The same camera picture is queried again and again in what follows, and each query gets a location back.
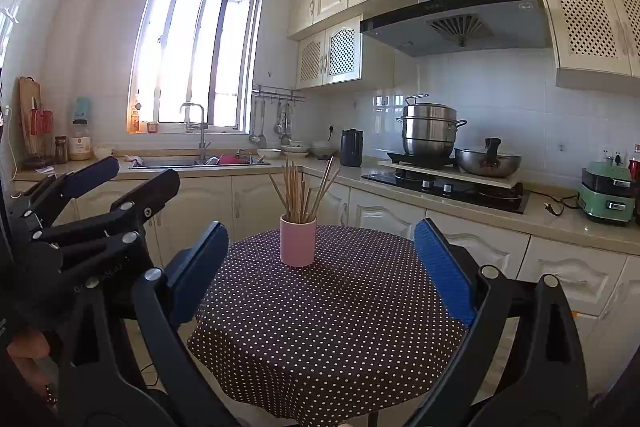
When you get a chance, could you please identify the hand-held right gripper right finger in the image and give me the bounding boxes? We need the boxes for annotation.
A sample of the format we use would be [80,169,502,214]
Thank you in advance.
[400,218,588,427]

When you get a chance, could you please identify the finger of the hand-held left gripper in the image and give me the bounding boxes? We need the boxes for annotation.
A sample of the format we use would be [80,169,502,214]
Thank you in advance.
[10,155,121,228]
[30,168,181,308]

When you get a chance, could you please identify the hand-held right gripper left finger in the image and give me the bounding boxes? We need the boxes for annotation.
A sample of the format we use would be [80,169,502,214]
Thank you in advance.
[57,221,253,427]

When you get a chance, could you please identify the pink cup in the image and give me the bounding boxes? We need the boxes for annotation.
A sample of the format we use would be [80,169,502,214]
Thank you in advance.
[279,213,317,268]

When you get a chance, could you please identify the bunch of wooden chopsticks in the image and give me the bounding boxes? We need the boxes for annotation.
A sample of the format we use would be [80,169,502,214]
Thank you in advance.
[268,155,342,224]

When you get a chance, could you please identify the hanging steel utensils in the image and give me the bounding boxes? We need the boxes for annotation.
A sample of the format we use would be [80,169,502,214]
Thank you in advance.
[272,102,294,145]

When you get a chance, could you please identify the person's left hand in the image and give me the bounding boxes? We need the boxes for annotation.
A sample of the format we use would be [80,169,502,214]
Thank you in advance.
[6,326,60,410]

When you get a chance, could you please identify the glass jar with label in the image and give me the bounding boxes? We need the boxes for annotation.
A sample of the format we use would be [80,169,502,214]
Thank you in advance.
[68,119,93,162]

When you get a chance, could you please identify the steel kitchen sink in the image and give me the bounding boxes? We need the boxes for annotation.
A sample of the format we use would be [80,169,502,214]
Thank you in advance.
[129,155,271,170]

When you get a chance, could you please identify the red utensil holder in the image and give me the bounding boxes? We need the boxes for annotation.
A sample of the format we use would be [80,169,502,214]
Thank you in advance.
[30,107,55,136]

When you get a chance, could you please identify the steel faucet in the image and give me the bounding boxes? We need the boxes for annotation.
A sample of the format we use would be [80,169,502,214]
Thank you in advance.
[180,103,208,160]

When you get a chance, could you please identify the black gas stove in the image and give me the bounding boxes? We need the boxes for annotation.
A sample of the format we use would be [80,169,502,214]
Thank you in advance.
[361,169,530,214]

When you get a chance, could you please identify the cream lower kitchen cabinets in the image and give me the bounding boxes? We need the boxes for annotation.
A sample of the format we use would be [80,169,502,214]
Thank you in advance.
[12,167,640,408]

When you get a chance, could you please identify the white board under pots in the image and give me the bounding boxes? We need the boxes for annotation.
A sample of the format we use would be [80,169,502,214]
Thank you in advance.
[377,158,523,190]

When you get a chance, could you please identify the wooden cutting board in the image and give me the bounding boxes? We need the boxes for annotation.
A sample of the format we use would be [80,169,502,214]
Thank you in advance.
[19,77,46,158]

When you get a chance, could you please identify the hanging steel ladle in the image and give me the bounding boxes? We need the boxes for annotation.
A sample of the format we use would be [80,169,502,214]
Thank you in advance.
[248,99,262,145]

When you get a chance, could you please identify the steel wok with lid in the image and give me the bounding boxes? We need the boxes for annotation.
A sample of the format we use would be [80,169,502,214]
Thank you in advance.
[454,138,522,178]

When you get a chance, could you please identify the brown polka dot tablecloth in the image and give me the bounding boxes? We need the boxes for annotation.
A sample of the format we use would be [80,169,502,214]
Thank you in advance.
[186,224,471,427]

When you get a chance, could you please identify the steel steamer pot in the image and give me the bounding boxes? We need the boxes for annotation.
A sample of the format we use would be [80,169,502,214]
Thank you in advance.
[396,94,468,158]

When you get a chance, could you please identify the barred kitchen window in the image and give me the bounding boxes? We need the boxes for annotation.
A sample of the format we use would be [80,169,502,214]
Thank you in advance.
[127,0,263,135]

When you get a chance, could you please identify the dark blue kettle jug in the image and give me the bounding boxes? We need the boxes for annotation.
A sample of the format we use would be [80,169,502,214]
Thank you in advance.
[340,128,364,168]

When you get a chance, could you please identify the green countertop appliance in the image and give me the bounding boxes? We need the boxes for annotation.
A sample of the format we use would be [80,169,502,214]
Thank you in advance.
[578,162,638,225]

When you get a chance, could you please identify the grey range hood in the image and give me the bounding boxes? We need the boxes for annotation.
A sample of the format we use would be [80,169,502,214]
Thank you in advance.
[359,0,553,58]

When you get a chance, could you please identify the black power cable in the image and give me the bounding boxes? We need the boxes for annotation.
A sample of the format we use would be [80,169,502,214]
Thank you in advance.
[542,192,581,219]

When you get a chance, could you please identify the metal utensil rail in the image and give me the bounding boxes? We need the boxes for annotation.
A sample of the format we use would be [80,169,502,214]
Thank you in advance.
[251,84,306,104]

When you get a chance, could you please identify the small lattice door wall cabinet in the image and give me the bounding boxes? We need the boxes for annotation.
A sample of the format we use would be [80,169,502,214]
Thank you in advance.
[295,14,396,90]

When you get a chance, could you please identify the large lattice door wall cabinet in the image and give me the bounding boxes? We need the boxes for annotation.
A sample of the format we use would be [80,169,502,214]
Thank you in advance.
[536,0,640,95]

